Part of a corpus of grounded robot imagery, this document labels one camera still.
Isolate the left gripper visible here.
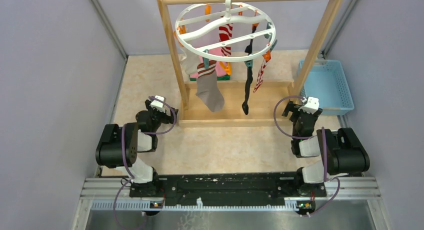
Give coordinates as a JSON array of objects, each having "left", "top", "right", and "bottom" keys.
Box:
[{"left": 145, "top": 100, "right": 178, "bottom": 134}]

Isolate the light blue plastic basket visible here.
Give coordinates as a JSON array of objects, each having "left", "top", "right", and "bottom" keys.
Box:
[{"left": 300, "top": 59, "right": 355, "bottom": 116}]

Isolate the grey striped cuff sock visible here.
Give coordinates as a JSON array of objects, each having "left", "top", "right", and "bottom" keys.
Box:
[{"left": 196, "top": 60, "right": 225, "bottom": 112}]

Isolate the red white striped sock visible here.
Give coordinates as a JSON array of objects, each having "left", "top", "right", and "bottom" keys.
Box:
[
  {"left": 253, "top": 50, "right": 271, "bottom": 93},
  {"left": 218, "top": 24, "right": 233, "bottom": 57}
]

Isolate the black sock front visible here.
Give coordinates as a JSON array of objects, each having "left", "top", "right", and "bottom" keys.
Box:
[{"left": 242, "top": 67, "right": 253, "bottom": 115}]

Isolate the black sock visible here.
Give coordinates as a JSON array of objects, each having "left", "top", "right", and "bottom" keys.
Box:
[
  {"left": 244, "top": 24, "right": 257, "bottom": 55},
  {"left": 242, "top": 67, "right": 253, "bottom": 115}
]

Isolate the white round clip hanger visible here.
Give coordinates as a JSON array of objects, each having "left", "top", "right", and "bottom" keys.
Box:
[{"left": 175, "top": 0, "right": 277, "bottom": 63}]

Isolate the black sock back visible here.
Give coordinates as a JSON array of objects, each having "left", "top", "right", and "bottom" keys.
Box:
[{"left": 244, "top": 24, "right": 257, "bottom": 55}]

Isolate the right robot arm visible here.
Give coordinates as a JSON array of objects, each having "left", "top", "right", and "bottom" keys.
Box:
[{"left": 282, "top": 101, "right": 371, "bottom": 196}]

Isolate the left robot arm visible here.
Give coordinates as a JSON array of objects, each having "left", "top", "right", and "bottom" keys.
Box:
[{"left": 95, "top": 96, "right": 179, "bottom": 197}]

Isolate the wooden hanger rack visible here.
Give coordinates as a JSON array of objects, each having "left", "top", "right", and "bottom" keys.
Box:
[{"left": 156, "top": 0, "right": 343, "bottom": 128}]

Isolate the teal clothespin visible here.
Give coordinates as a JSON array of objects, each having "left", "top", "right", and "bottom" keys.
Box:
[{"left": 244, "top": 60, "right": 253, "bottom": 68}]

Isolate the orange clothespin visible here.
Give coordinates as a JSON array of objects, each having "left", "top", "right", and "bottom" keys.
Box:
[{"left": 219, "top": 62, "right": 232, "bottom": 75}]

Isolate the pink folded cloth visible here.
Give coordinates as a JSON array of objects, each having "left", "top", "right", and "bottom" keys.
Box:
[{"left": 209, "top": 48, "right": 226, "bottom": 77}]

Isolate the red white striped sock back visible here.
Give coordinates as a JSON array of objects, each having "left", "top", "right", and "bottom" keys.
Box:
[{"left": 218, "top": 24, "right": 233, "bottom": 57}]

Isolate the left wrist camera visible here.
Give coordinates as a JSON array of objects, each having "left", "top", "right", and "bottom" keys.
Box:
[{"left": 150, "top": 95, "right": 167, "bottom": 113}]

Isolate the aluminium rail frame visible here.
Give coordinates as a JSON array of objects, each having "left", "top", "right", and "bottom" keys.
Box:
[{"left": 72, "top": 172, "right": 393, "bottom": 229}]

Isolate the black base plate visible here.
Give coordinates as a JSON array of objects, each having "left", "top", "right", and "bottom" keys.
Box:
[{"left": 129, "top": 172, "right": 327, "bottom": 206}]

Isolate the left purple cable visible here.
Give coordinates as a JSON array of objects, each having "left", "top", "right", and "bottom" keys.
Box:
[{"left": 112, "top": 96, "right": 178, "bottom": 230}]

